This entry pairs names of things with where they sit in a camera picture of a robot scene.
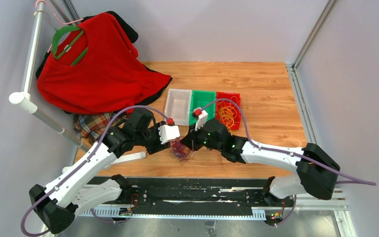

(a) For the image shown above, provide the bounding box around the red t-shirt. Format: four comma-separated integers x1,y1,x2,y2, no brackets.
36,12,173,115

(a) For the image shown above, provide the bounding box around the pink clothes hanger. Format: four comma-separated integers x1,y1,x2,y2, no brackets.
32,0,83,53

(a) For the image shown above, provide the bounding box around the white plastic bin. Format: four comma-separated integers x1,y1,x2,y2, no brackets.
164,88,192,126

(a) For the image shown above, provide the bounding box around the white clothes rack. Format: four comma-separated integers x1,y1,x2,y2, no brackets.
9,0,90,153

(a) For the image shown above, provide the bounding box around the plaid shirt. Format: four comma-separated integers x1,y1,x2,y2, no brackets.
73,112,117,145

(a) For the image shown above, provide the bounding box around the red plastic bin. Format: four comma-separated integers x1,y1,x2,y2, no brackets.
215,92,241,130

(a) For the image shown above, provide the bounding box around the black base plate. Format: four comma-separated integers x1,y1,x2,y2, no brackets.
88,176,295,217

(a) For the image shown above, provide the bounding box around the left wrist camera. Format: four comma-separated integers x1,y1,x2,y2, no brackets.
158,124,181,145

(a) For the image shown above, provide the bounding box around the aluminium frame rail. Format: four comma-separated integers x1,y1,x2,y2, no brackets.
284,0,350,210

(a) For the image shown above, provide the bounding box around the green plastic bin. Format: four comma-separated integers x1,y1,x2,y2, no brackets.
189,90,216,125

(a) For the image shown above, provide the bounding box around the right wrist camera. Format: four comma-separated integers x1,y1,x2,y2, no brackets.
192,107,208,131

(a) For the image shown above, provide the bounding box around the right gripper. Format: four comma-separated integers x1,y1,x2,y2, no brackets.
181,122,223,152

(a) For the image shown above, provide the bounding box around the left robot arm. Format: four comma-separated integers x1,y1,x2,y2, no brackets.
21,105,180,237

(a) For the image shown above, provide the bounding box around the yellow cable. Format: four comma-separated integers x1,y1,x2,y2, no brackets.
217,95,240,129

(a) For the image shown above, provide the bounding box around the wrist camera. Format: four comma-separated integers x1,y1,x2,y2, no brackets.
158,124,181,145
192,107,208,131

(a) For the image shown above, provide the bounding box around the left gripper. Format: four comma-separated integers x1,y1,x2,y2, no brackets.
135,121,171,154

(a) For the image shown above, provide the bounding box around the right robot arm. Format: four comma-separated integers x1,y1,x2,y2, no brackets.
181,118,340,206

